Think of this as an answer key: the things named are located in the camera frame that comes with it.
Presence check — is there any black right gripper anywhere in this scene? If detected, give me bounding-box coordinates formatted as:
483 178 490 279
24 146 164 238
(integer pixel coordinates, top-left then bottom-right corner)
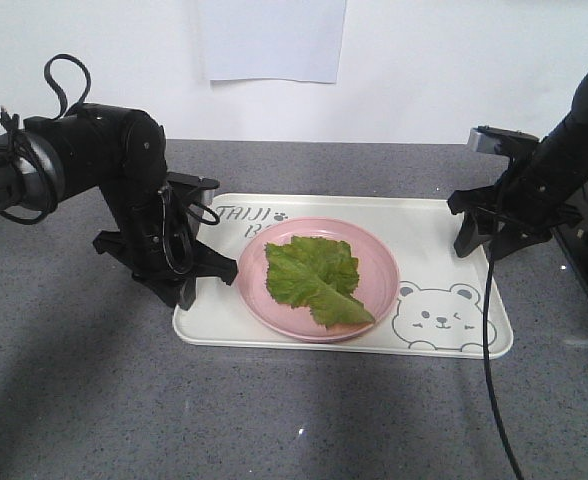
447 144 582 260

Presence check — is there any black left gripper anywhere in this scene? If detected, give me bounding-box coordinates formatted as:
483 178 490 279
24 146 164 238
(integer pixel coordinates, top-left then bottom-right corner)
93 184 238 311

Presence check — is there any green lettuce leaf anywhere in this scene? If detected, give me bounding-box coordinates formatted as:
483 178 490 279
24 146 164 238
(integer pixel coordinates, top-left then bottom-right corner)
264 236 375 328

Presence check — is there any pink round plate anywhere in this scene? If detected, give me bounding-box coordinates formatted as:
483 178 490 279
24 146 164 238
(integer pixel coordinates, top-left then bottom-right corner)
235 217 399 343

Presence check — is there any cream bear serving tray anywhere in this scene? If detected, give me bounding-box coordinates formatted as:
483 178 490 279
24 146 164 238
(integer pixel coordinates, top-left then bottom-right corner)
173 193 513 358

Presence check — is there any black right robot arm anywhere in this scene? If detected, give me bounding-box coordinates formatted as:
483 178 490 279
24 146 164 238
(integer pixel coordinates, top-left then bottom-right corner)
447 73 588 260

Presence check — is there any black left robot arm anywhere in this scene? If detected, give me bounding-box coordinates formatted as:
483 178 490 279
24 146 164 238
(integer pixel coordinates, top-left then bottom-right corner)
0 104 238 310

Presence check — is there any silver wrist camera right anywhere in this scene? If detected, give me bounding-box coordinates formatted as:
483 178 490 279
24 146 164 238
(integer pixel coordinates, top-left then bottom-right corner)
467 125 539 158

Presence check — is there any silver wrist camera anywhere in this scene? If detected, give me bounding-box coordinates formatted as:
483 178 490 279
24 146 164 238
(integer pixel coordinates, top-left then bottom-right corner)
167 172 220 206
467 125 539 158

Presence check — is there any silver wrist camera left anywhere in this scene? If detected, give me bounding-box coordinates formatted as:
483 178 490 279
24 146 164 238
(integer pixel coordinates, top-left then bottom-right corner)
167 172 220 206

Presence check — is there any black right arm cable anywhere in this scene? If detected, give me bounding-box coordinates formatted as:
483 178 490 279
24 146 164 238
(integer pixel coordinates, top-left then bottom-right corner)
481 239 528 480

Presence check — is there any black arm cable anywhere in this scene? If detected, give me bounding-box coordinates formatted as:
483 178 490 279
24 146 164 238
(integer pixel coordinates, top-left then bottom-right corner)
0 53 93 226
481 239 528 480

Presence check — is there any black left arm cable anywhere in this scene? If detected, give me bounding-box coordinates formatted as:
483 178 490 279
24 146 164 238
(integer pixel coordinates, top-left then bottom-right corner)
0 53 93 226

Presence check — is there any white paper sheet on wall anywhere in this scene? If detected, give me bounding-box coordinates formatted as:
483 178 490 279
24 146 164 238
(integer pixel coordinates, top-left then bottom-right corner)
199 1 347 84

